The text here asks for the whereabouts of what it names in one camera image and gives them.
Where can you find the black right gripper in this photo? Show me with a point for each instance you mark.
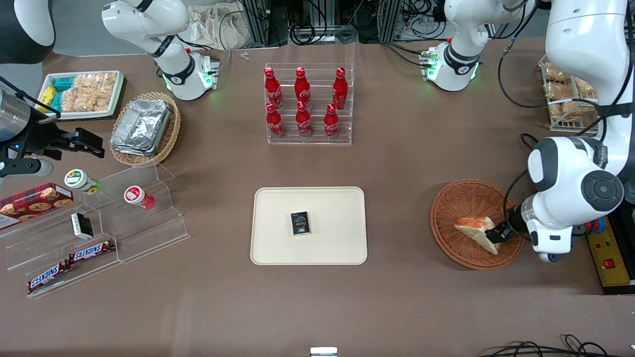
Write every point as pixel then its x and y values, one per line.
pixel 40 138

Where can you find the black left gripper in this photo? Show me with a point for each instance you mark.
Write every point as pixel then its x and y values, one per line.
pixel 511 223

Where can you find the triangular sandwich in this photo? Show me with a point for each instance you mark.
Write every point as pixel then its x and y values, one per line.
pixel 474 228

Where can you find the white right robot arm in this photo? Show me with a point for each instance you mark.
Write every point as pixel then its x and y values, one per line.
pixel 149 29

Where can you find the right arm base connector board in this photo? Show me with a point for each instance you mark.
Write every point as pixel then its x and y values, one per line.
pixel 211 72

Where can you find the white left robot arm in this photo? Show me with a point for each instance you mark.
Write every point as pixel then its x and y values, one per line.
pixel 570 29

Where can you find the left arm base connector board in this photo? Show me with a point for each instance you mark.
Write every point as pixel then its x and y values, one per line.
pixel 429 62

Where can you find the brown wicker basket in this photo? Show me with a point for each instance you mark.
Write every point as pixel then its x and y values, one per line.
pixel 461 203

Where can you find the white snack tray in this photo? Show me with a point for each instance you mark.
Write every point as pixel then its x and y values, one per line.
pixel 116 106

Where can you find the light wicker basket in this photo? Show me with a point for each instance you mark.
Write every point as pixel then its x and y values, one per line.
pixel 171 134

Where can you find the cream plastic tray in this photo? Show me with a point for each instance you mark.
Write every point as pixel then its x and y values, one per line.
pixel 337 208

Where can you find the green lid drink bottle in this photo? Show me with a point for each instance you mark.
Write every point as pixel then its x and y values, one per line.
pixel 79 180

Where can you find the clear bag of crackers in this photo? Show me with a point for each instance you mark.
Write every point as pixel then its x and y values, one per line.
pixel 87 82
pixel 69 100
pixel 106 83
pixel 93 102

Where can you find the teal snack pack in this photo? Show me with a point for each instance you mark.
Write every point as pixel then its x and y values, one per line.
pixel 63 83
pixel 55 101

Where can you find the stack of foil containers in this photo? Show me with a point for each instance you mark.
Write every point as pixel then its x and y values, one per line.
pixel 141 126

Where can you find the yellow snack pack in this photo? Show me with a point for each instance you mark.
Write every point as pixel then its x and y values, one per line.
pixel 45 95

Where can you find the red lid drink bottle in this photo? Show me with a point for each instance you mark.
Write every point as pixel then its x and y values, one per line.
pixel 136 196

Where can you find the red cookie box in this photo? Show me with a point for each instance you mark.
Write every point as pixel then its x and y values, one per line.
pixel 34 203

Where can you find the small black white box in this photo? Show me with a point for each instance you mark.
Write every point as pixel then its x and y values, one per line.
pixel 82 225

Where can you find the red emergency stop button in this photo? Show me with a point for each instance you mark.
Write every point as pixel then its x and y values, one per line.
pixel 598 225

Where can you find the yellow control panel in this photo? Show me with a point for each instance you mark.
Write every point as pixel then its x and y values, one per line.
pixel 603 248

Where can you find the snickers chocolate bar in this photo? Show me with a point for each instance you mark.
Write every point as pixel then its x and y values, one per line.
pixel 48 276
pixel 92 251

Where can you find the clear acrylic step shelf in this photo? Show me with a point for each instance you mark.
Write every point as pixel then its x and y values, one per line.
pixel 149 233
pixel 30 243

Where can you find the black machine housing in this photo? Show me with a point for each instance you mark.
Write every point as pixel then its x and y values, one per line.
pixel 626 238

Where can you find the bagged pastry snack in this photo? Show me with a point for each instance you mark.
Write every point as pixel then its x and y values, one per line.
pixel 556 73
pixel 563 111
pixel 585 88
pixel 558 91

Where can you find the beige cloth bag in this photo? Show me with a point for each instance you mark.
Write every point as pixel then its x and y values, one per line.
pixel 218 27

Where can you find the red cola bottle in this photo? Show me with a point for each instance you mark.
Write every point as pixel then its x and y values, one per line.
pixel 272 89
pixel 303 120
pixel 302 89
pixel 340 89
pixel 274 121
pixel 331 122

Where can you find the small black snack pack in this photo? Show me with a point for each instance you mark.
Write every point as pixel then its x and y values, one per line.
pixel 300 223

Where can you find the small white metal object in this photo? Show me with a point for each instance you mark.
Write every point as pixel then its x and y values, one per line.
pixel 323 352

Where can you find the clear acrylic bottle rack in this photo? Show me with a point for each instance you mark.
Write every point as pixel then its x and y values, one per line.
pixel 312 74

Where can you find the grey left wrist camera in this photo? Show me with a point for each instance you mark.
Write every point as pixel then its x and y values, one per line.
pixel 550 258

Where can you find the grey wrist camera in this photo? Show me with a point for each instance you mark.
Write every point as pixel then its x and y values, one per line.
pixel 27 168
pixel 550 258

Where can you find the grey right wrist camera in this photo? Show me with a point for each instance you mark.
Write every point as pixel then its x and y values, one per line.
pixel 27 168

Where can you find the red square switch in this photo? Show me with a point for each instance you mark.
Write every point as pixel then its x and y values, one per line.
pixel 609 264

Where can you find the aluminium frame rack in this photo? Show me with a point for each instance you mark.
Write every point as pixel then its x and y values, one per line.
pixel 258 20

